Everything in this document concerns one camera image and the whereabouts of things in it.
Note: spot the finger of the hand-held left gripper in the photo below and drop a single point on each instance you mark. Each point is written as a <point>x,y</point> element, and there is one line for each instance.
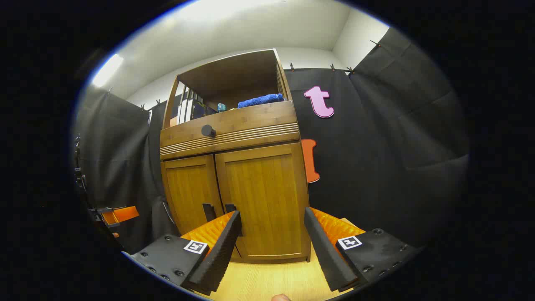
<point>123,214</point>

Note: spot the ceiling light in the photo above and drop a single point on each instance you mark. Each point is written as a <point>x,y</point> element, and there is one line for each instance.
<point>106,70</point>

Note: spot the dark blue book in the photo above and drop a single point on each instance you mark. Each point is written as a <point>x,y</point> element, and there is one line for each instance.
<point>205,110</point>

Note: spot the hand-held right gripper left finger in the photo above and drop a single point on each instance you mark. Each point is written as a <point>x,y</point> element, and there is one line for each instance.
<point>221,255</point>

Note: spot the wooden cabinet drawer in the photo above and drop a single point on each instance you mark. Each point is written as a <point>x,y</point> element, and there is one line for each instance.
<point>250,125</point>

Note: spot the small teal object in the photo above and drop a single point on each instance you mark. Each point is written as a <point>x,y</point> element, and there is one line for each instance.
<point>221,107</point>

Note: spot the black backdrop cloth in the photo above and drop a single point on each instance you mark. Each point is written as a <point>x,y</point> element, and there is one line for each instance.
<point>376,146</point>

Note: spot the black round drawer knob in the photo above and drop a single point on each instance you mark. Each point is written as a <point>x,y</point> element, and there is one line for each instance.
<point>208,131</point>

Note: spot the blue towel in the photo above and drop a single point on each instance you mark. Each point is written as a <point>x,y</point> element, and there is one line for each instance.
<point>259,100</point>

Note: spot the wooden double-door shoe cabinet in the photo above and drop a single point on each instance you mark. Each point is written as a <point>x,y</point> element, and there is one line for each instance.
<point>234,75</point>

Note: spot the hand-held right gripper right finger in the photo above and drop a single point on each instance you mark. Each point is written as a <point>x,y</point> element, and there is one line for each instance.
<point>324,255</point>

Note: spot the wooden cabinet door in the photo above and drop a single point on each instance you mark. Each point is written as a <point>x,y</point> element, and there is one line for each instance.
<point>188,188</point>
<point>263,192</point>

